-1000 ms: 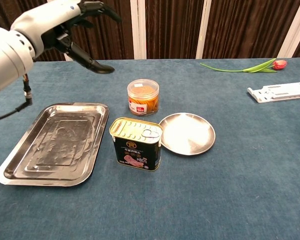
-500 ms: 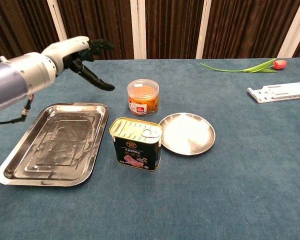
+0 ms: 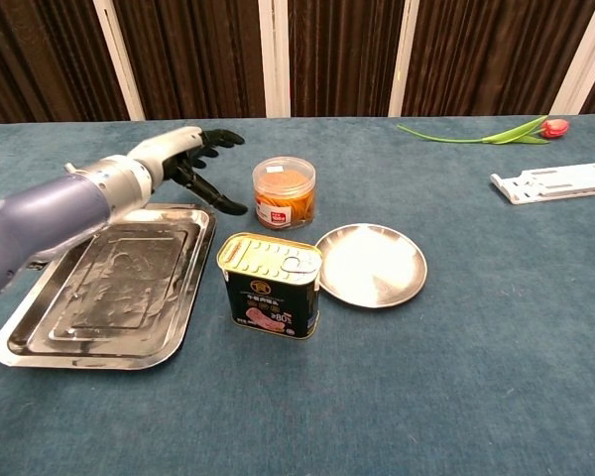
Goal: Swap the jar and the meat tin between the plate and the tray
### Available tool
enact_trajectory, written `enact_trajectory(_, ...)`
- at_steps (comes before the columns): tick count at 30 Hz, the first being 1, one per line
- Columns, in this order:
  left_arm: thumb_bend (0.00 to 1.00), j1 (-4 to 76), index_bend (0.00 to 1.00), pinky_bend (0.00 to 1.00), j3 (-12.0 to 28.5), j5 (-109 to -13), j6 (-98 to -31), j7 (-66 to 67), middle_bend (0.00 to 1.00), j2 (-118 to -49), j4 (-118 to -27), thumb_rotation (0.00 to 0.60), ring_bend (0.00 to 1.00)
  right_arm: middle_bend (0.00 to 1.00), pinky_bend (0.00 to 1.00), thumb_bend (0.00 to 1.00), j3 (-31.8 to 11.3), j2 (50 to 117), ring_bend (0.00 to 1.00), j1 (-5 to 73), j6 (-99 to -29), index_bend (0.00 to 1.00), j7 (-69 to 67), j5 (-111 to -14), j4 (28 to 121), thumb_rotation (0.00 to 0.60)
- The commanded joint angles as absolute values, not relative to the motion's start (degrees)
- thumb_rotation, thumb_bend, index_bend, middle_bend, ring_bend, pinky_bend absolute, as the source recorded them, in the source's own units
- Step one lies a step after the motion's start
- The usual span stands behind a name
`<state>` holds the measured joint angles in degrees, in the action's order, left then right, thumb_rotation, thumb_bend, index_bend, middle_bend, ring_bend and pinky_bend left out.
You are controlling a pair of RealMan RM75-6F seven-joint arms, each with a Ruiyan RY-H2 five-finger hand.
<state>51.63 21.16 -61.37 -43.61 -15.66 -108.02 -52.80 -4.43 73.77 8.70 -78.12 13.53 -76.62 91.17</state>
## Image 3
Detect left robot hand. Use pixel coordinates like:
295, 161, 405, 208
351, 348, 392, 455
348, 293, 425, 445
128, 126, 249, 217

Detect clear plastic rubber band jar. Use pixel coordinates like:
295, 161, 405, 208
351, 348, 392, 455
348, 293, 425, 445
251, 156, 317, 232

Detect gold black luncheon meat tin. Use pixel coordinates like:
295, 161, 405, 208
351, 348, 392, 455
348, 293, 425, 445
216, 231, 324, 341

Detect dark brown curtain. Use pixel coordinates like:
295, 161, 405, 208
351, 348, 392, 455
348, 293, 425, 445
0, 0, 595, 126

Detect rectangular steel tray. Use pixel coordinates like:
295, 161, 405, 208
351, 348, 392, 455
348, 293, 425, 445
0, 201, 217, 371

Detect round steel plate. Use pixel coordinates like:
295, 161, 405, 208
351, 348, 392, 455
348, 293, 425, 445
314, 222, 428, 309

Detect blue table mat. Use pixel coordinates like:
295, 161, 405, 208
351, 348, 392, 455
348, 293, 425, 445
0, 114, 595, 476

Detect red artificial tulip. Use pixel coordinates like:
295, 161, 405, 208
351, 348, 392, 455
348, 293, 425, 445
396, 114, 570, 146

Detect white partition post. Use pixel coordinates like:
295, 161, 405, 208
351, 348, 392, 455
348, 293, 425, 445
257, 0, 292, 119
387, 0, 420, 118
92, 0, 147, 122
549, 0, 595, 115

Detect white plastic bracket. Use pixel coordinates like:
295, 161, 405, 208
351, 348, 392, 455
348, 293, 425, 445
489, 160, 595, 206

